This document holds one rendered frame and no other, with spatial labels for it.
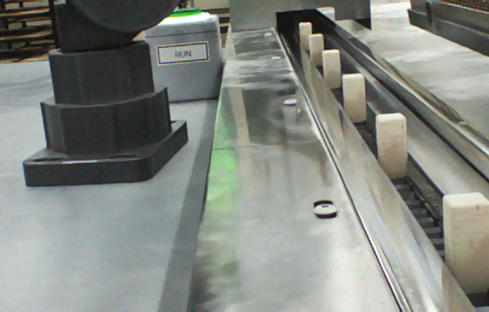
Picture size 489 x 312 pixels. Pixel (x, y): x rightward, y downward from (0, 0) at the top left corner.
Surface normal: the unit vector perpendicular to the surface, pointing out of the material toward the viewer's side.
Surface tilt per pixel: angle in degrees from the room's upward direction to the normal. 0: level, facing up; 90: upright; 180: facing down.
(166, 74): 90
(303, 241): 0
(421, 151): 0
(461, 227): 90
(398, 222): 0
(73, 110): 90
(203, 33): 90
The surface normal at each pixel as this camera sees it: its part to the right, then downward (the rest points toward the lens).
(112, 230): -0.09, -0.97
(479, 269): 0.00, 0.24
